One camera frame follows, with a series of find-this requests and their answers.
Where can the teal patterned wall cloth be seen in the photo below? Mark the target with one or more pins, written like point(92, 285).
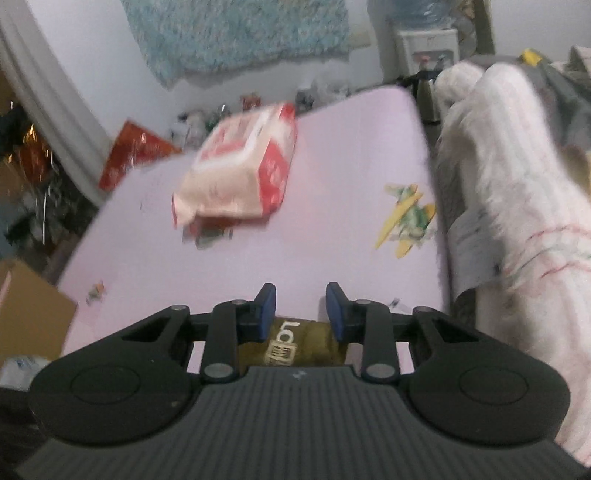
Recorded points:
point(240, 37)

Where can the pink printed bed sheet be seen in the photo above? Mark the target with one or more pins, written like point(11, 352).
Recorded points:
point(332, 207)

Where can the blue water dispenser bottle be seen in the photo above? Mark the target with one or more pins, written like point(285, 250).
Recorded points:
point(415, 14)

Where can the grey blanket with yellow patches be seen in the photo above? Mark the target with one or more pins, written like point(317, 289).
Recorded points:
point(568, 106)

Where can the white tissue packet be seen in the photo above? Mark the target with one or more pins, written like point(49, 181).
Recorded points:
point(23, 371)

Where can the red pink wet wipes pack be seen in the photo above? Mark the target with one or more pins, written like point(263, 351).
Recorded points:
point(235, 161)

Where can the brown cardboard box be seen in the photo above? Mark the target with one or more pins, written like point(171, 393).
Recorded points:
point(32, 314)

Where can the wooden board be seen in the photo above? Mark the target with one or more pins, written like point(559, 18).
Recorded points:
point(478, 27)

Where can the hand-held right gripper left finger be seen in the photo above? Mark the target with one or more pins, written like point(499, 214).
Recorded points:
point(265, 314)

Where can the red gift bag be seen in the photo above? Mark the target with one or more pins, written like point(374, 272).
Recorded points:
point(134, 152)

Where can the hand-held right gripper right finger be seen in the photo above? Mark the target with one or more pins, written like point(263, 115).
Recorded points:
point(337, 316)

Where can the white water dispenser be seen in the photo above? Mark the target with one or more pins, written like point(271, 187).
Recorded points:
point(427, 50)

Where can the olive green tissue pack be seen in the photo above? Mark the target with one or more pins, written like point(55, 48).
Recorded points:
point(304, 346)

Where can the white fluffy rolled blanket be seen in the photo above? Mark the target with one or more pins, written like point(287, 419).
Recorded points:
point(521, 207)

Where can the dark steel kettle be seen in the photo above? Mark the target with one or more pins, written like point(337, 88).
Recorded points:
point(422, 97)

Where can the wall socket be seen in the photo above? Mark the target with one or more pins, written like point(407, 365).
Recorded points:
point(361, 39)

